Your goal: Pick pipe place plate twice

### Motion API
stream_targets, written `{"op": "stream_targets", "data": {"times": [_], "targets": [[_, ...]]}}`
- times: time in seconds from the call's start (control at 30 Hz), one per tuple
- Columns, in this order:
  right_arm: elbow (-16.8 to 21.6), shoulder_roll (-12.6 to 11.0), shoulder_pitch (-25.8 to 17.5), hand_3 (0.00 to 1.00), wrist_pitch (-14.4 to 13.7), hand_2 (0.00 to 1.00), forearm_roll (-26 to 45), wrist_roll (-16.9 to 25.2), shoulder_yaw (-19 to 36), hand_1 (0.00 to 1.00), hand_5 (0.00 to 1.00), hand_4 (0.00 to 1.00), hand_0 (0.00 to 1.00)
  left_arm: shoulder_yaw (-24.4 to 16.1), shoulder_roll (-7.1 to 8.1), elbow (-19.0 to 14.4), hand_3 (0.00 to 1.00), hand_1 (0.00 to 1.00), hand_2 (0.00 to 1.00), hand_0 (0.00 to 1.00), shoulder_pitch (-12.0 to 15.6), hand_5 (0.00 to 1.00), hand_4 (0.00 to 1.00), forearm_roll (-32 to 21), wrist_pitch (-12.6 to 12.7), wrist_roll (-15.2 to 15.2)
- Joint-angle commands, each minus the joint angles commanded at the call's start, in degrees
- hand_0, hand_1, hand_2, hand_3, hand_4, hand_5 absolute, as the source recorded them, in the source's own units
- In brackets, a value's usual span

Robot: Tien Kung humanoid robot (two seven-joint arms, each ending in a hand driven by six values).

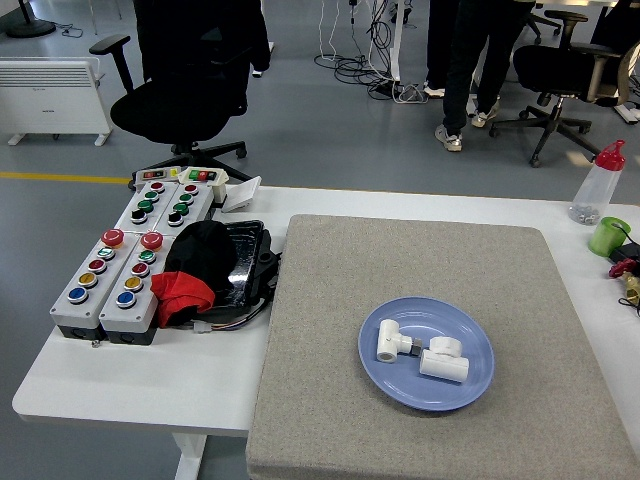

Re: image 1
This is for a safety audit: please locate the white pipe tee metal nut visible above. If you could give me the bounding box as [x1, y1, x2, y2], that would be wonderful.
[375, 318, 425, 364]

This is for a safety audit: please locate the large white pipe tee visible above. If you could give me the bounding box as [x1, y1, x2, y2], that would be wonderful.
[418, 335, 471, 384]

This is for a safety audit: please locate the blue round plate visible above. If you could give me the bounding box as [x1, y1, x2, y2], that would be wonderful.
[357, 296, 496, 413]

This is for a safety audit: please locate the grey-brown mat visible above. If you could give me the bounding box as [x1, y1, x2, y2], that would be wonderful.
[245, 213, 640, 480]

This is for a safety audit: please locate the black plastic tray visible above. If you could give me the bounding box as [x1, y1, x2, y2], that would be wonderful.
[202, 219, 281, 321]

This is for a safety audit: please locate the black cloth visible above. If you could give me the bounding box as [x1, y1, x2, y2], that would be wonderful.
[164, 219, 241, 301]

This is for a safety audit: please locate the grey four-button control box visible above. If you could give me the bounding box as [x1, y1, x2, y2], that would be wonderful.
[152, 182, 216, 236]
[115, 180, 180, 235]

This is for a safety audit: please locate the red cloth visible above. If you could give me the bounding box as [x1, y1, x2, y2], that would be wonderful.
[150, 271, 216, 330]

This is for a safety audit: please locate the black office chair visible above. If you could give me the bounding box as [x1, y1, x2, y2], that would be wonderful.
[88, 0, 274, 190]

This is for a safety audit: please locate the white desk leg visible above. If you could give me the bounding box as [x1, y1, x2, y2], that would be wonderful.
[367, 0, 406, 84]

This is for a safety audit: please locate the white table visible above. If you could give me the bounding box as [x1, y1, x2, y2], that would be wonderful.
[11, 185, 640, 480]

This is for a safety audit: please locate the grey five-button control box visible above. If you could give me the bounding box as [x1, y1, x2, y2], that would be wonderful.
[48, 228, 141, 341]
[98, 230, 174, 346]

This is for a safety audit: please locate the person with white sneakers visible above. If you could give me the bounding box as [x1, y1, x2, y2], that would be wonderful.
[423, 0, 534, 153]

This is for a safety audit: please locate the black jacket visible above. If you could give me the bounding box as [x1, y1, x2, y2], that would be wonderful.
[133, 0, 274, 84]

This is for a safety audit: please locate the clear squeeze bottle red cap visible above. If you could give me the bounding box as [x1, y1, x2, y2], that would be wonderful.
[567, 139, 627, 227]

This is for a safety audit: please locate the green plastic cup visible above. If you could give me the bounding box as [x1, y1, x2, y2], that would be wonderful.
[587, 216, 626, 258]

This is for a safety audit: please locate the black swivel chair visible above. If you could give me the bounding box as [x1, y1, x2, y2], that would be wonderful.
[488, 9, 640, 169]

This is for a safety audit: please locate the white panel heater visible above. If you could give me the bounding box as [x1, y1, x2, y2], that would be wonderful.
[0, 56, 115, 147]

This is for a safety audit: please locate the black power adapter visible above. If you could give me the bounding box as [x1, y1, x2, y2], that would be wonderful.
[610, 222, 640, 264]

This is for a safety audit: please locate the black round stand base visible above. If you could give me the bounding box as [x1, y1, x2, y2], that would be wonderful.
[4, 0, 57, 39]

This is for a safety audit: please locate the white flat wall switch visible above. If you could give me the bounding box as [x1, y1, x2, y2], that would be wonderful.
[221, 176, 263, 214]

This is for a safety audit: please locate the cream green-red switch box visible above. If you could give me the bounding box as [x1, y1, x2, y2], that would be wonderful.
[178, 166, 230, 205]

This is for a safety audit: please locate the wire bundle with connector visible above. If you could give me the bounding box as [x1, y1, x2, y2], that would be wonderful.
[192, 294, 274, 334]

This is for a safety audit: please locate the small grey switch box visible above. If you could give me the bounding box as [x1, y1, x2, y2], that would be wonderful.
[132, 167, 184, 187]

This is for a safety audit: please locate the floor cable bundle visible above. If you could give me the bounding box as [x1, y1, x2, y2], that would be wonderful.
[313, 0, 401, 101]

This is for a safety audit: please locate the brass valve red handle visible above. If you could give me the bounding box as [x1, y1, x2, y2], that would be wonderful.
[608, 259, 640, 306]

